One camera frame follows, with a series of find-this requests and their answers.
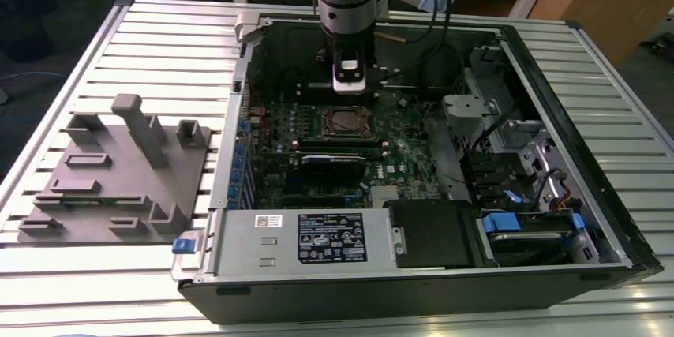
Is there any silver CPU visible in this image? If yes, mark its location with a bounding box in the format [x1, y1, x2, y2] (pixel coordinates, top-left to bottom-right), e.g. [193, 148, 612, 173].
[334, 112, 365, 131]

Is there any green RAM stick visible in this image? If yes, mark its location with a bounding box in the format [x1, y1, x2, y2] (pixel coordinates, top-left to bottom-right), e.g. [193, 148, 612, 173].
[300, 144, 385, 155]

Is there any green motherboard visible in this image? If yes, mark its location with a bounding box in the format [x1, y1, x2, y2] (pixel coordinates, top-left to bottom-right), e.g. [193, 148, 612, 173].
[246, 86, 462, 211]

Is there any black graphics card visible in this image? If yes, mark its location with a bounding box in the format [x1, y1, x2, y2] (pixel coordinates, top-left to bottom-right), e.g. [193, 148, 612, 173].
[301, 153, 368, 187]

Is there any silver chipset heat sink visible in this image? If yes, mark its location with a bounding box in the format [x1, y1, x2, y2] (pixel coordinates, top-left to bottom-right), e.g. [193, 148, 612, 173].
[372, 185, 402, 207]

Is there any hard disk in blue carrier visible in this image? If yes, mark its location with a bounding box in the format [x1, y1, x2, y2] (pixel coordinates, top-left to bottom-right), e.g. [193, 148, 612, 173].
[477, 210, 588, 269]

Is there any silver power supply unit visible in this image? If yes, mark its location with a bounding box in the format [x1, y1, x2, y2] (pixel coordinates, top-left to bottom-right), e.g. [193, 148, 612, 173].
[207, 208, 402, 275]

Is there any grey parts rack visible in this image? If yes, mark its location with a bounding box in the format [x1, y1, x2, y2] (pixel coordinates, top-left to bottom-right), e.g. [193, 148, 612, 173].
[15, 93, 215, 244]

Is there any black PC case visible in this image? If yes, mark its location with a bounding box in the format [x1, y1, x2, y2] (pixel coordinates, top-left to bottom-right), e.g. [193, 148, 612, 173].
[169, 11, 667, 326]

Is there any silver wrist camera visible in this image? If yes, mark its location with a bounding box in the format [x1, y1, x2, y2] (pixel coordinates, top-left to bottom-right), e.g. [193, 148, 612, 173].
[332, 48, 370, 95]

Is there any silver metal drive bracket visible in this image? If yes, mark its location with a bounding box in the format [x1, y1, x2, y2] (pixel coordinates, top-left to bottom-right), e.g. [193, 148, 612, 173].
[441, 93, 502, 139]

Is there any coloured wire bundle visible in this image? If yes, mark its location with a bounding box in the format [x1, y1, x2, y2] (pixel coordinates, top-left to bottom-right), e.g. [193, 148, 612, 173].
[545, 169, 581, 214]

